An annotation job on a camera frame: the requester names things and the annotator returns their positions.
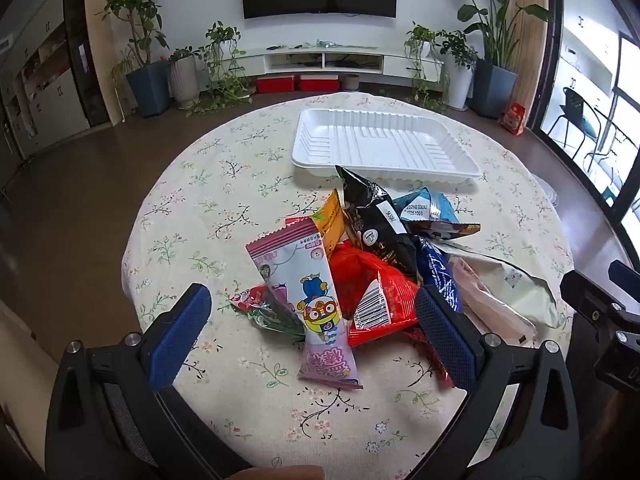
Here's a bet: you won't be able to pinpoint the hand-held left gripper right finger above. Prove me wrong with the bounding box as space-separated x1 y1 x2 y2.
415 284 581 480

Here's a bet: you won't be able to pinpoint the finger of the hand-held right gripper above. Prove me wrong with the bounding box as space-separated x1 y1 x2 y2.
560 270 628 323
607 260 640 291

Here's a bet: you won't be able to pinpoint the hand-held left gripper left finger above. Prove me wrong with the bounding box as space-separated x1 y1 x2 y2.
45 282 251 480

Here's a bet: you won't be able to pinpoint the pale clear snack packet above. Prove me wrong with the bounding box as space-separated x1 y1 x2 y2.
447 255 538 346

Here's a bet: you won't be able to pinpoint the dark blue snack packet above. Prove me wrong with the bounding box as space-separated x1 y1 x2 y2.
415 235 466 313

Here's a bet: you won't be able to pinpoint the red barcode snack packet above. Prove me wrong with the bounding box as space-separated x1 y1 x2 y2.
330 245 423 348

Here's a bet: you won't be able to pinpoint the green red candy packet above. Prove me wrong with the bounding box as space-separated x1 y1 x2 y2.
229 282 307 346

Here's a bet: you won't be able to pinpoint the cream snack packet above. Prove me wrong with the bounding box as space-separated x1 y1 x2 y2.
440 240 561 328

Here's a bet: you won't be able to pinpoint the dark purple snack packet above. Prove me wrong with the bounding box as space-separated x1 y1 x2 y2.
407 220 483 248

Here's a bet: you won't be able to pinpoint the black snack packet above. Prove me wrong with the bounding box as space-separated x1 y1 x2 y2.
335 165 421 276

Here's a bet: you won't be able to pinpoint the teal snack packet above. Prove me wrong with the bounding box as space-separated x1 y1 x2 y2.
392 187 461 226

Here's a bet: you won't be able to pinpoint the pink cartoon snack packet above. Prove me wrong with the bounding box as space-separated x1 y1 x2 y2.
245 220 365 391

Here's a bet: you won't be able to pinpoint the orange snack packet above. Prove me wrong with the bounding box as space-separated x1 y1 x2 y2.
310 189 351 261

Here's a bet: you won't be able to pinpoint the white plastic tray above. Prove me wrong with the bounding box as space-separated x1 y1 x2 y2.
291 108 483 181

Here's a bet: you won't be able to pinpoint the person's right forearm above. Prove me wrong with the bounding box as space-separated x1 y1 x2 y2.
595 387 640 480

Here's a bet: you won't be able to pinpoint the person's left hand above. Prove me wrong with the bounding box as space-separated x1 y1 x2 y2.
227 465 325 480

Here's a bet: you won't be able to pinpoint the white ribbed object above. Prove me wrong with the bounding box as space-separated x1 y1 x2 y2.
530 172 558 206

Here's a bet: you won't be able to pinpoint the floral tablecloth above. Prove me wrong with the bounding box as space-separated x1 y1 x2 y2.
121 92 576 480

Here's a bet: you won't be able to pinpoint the black metal chair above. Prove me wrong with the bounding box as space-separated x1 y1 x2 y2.
547 86 601 151

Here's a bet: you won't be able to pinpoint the red gift bag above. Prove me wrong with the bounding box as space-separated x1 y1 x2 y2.
501 103 527 136

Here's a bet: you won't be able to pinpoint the large-leaf plant in blue pot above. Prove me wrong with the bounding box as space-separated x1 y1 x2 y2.
431 0 551 120

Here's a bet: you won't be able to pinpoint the tall plant in blue pot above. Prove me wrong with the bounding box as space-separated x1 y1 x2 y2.
95 0 173 118

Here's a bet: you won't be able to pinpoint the glass sliding door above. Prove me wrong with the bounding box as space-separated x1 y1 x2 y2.
530 0 640 281

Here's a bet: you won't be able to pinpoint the plant in ribbed white pot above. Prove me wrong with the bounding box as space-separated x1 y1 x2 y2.
167 47 201 109

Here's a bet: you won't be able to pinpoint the red storage box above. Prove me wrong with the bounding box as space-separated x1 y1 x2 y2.
256 76 296 94
299 75 342 92

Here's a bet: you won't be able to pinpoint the dark tall cabinet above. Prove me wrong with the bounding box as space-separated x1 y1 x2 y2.
62 0 112 128

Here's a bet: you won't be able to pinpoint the white TV cabinet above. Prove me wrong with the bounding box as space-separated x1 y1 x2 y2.
235 42 446 78

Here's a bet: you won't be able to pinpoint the trailing green plant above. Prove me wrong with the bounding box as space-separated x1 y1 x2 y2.
185 21 251 116

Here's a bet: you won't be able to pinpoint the trailing plant on cabinet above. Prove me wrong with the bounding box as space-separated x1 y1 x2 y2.
404 22 448 111

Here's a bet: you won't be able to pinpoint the white wall cabinets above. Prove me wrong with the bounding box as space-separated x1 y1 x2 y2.
0 0 93 161

